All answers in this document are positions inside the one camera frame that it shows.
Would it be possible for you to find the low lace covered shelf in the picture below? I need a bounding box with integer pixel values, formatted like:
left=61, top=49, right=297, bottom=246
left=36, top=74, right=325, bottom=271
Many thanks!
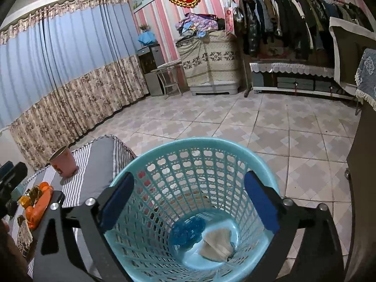
left=248, top=62, right=354, bottom=99

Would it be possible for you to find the cloth covered cabinet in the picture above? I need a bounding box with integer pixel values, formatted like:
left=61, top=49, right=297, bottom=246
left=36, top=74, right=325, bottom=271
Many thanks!
left=176, top=31, right=242, bottom=95

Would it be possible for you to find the orange fruit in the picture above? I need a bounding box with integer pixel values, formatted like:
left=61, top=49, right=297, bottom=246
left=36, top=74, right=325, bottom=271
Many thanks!
left=39, top=181, right=50, bottom=192

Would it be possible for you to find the blue plastic bag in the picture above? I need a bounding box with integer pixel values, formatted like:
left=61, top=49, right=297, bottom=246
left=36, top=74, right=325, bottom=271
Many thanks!
left=169, top=216, right=206, bottom=250

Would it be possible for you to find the turquoise plastic basket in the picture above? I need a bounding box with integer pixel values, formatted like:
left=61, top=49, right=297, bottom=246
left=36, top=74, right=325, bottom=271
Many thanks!
left=105, top=137, right=278, bottom=281

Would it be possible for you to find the clothes rack with garments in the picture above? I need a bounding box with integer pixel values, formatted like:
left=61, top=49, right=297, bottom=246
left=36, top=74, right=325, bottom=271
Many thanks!
left=225, top=0, right=375, bottom=91

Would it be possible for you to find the grey striped tablecloth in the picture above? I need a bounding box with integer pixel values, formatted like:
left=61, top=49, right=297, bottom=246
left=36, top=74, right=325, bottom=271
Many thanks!
left=26, top=135, right=136, bottom=281

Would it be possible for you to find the printed snack packet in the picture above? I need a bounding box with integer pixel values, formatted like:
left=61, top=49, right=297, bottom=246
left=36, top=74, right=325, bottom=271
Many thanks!
left=17, top=224, right=33, bottom=259

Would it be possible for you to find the person's left hand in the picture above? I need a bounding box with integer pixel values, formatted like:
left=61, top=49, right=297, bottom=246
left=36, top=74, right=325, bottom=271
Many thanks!
left=1, top=220, right=32, bottom=281

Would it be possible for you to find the blue covered water bottle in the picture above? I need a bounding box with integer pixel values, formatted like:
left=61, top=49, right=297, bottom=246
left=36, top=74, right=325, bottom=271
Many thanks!
left=138, top=31, right=158, bottom=47

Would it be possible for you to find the pink mug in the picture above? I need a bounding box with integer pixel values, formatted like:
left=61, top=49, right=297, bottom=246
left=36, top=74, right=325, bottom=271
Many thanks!
left=49, top=146, right=78, bottom=178

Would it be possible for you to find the small potted plant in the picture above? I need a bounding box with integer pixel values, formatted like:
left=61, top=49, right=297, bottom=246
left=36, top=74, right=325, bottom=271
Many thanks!
left=140, top=24, right=151, bottom=33

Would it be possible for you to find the small metal side table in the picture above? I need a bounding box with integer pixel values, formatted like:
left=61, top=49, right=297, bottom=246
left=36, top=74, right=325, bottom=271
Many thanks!
left=152, top=59, right=183, bottom=99

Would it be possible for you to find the brown wrapper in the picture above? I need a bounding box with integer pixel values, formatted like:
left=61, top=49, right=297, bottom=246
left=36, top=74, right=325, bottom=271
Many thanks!
left=17, top=215, right=26, bottom=227

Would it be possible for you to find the dark wrapper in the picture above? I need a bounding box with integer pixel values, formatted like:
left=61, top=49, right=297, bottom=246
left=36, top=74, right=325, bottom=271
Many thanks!
left=28, top=186, right=43, bottom=206

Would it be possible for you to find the grey water dispenser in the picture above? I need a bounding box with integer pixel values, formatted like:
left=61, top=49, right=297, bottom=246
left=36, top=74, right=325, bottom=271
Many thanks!
left=137, top=44, right=165, bottom=96

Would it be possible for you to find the cloth covered furniture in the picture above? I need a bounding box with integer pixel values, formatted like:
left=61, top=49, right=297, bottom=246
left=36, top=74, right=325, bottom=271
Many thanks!
left=329, top=17, right=375, bottom=96

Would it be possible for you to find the pile of clothes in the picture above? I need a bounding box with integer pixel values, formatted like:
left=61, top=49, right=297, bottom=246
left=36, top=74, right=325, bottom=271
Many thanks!
left=175, top=12, right=225, bottom=38

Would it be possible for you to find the blue lace cover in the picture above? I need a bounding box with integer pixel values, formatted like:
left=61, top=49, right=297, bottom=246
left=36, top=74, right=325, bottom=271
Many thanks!
left=355, top=48, right=376, bottom=111

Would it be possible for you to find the blue floral curtain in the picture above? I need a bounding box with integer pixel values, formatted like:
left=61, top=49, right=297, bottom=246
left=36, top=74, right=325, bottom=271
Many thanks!
left=1, top=0, right=149, bottom=169

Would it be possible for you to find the beige cloth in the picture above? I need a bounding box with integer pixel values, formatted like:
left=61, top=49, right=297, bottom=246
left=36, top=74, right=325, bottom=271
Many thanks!
left=199, top=228, right=235, bottom=263

